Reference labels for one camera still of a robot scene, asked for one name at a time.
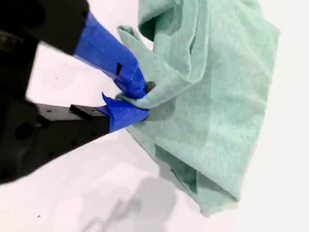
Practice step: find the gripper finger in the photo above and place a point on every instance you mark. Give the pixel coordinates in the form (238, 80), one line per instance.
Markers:
(125, 116)
(108, 55)

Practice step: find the pale green T-shirt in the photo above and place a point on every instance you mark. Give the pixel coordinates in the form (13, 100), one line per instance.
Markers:
(217, 108)

